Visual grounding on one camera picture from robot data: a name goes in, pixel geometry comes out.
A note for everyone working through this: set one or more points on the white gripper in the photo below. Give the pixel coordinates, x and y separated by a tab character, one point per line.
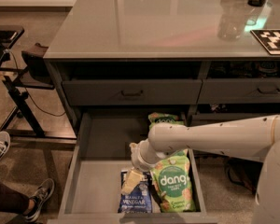
140	160

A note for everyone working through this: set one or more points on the blue Kettle chip bag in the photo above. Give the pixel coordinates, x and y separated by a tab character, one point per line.
139	200

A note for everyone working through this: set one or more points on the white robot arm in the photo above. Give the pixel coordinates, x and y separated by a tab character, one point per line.
256	139

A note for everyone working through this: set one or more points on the front green Dang chip bag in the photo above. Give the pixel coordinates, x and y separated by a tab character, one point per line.
170	178

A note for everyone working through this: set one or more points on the green dang chip bag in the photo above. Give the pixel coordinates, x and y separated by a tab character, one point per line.
170	178
156	117

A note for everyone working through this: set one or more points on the open grey middle drawer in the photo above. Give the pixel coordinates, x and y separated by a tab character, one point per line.
92	191

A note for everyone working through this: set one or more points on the rear green Dang chip bag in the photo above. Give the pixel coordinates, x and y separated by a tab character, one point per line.
156	117

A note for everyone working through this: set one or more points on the grey right middle drawer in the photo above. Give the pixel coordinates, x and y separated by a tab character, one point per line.
208	118

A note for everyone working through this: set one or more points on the grey top left drawer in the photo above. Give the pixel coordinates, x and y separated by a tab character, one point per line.
132	92

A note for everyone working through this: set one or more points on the grey top right drawer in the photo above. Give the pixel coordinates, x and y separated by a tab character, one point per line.
240	91

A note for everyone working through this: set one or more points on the grey counter cabinet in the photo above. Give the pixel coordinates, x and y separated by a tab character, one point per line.
163	39

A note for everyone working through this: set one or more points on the grey sneaker lower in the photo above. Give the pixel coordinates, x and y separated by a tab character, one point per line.
42	194

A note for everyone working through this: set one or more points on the black backpack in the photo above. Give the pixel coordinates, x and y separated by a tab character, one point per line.
243	173

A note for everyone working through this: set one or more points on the black standing desk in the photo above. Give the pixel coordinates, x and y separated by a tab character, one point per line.
17	81

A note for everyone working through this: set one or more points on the person leg dark trousers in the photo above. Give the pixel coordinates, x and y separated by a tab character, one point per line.
12	201

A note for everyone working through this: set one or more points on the black white marker tag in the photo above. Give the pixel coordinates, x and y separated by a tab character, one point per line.
269	39

